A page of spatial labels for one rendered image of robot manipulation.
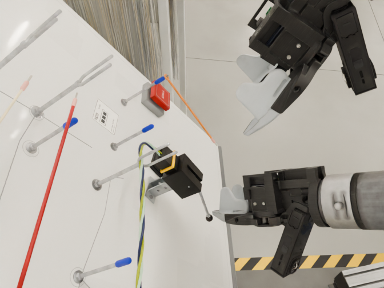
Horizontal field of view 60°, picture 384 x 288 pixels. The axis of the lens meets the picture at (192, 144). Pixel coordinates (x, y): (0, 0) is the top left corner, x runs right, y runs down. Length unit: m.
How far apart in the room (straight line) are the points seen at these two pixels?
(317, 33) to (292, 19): 0.03
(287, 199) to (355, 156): 1.71
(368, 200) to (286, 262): 0.16
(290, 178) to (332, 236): 1.35
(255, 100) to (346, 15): 0.13
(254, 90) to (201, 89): 2.00
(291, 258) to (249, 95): 0.26
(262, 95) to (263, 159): 1.62
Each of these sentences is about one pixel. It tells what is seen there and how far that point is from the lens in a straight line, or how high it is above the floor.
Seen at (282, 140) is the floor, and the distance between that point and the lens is 2.14.
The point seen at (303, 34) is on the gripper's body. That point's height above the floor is 1.39.
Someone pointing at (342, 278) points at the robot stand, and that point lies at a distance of 1.56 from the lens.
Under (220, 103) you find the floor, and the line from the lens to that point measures 2.30.
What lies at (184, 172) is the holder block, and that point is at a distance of 0.53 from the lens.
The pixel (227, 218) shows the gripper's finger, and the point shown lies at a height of 1.08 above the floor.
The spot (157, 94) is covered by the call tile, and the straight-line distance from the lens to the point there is 0.69.
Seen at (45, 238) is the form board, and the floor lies 1.23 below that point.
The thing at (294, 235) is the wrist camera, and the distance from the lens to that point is 0.53.
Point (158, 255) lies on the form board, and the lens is 0.57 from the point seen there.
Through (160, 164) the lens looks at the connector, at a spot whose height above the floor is 1.17.
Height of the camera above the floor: 1.59
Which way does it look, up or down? 51 degrees down
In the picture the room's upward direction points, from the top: straight up
